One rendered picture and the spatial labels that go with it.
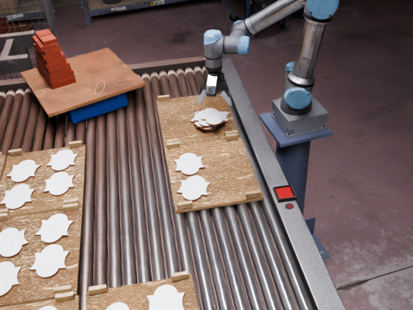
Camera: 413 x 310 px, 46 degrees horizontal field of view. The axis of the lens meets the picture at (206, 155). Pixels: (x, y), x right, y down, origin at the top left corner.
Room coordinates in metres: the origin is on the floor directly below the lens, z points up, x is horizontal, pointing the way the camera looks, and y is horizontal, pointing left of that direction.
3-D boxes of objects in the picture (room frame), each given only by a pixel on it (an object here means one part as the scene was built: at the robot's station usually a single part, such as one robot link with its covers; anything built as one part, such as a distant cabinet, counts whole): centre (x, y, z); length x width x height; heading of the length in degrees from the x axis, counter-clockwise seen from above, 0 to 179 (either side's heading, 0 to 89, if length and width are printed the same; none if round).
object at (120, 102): (2.21, 0.59, 0.97); 0.31 x 0.31 x 0.10; 29
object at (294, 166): (1.97, -0.44, 0.44); 0.38 x 0.38 x 0.87; 15
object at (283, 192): (1.41, -0.30, 0.92); 0.06 x 0.06 x 0.01; 7
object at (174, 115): (1.98, 0.04, 0.93); 0.41 x 0.35 x 0.02; 8
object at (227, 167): (1.57, -0.01, 0.93); 0.41 x 0.35 x 0.02; 7
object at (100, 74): (2.26, 0.62, 1.03); 0.50 x 0.50 x 0.02; 29
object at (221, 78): (1.92, -0.06, 1.19); 0.09 x 0.08 x 0.12; 166
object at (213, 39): (1.91, -0.06, 1.34); 0.09 x 0.08 x 0.11; 79
